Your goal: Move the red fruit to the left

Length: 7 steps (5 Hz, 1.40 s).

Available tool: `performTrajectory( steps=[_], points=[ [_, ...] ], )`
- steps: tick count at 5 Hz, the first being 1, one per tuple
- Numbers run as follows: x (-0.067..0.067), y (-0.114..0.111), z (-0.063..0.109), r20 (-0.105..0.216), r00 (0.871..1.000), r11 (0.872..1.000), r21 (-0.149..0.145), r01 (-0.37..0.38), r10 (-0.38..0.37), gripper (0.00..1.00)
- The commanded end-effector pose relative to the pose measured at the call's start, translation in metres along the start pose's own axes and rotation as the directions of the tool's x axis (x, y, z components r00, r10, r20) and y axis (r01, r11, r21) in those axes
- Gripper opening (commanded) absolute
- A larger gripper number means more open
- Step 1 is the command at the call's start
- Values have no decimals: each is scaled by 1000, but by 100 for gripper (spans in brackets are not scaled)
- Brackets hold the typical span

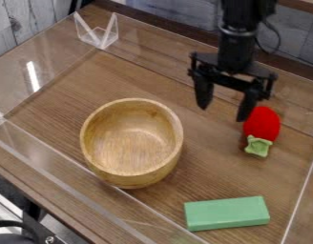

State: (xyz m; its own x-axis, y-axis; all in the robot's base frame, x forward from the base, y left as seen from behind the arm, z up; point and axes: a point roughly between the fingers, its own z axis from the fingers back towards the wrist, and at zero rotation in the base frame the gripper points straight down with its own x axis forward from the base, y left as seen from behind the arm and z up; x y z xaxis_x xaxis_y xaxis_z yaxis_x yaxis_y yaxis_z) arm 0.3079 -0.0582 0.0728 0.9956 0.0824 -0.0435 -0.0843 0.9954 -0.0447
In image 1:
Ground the green rectangular block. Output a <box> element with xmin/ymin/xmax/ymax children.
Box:
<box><xmin>183</xmin><ymin>196</ymin><xmax>270</xmax><ymax>232</ymax></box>

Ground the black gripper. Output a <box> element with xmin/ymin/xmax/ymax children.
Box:
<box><xmin>189</xmin><ymin>51</ymin><xmax>277</xmax><ymax>122</ymax></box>

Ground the wooden bowl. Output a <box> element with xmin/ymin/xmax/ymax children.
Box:
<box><xmin>80</xmin><ymin>98</ymin><xmax>183</xmax><ymax>189</ymax></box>

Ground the black metal clamp bracket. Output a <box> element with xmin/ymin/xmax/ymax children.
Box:
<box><xmin>21</xmin><ymin>213</ymin><xmax>65</xmax><ymax>244</ymax></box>

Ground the red plush strawberry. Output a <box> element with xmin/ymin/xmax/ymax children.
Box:
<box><xmin>244</xmin><ymin>106</ymin><xmax>280</xmax><ymax>158</ymax></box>

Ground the clear acrylic corner bracket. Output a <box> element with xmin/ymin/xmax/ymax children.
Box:
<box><xmin>73</xmin><ymin>12</ymin><xmax>118</xmax><ymax>50</ymax></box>

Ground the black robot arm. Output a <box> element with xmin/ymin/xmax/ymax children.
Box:
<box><xmin>187</xmin><ymin>0</ymin><xmax>278</xmax><ymax>122</ymax></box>

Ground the black cable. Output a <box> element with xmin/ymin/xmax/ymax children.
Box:
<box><xmin>0</xmin><ymin>218</ymin><xmax>37</xmax><ymax>244</ymax></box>

